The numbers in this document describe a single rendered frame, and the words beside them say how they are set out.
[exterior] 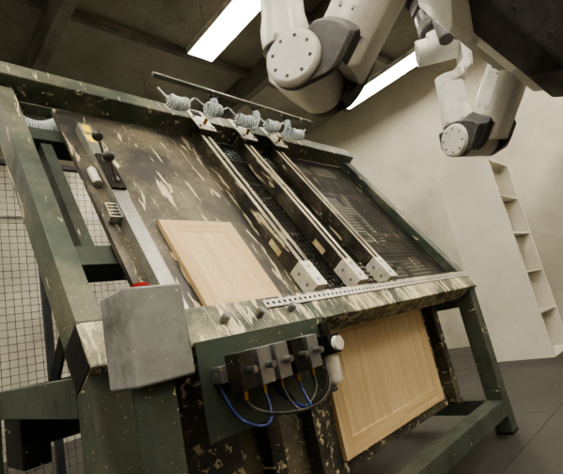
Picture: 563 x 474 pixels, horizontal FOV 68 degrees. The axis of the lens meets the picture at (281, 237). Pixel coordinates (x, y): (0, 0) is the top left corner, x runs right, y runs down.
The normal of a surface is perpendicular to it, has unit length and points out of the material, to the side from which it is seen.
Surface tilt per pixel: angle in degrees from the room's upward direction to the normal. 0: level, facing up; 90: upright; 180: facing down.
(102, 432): 90
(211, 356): 90
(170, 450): 90
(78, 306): 59
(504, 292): 90
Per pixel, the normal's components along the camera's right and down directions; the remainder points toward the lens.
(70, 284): 0.48, -0.74
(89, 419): -0.70, 0.00
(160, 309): 0.68, -0.29
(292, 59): -0.45, -0.10
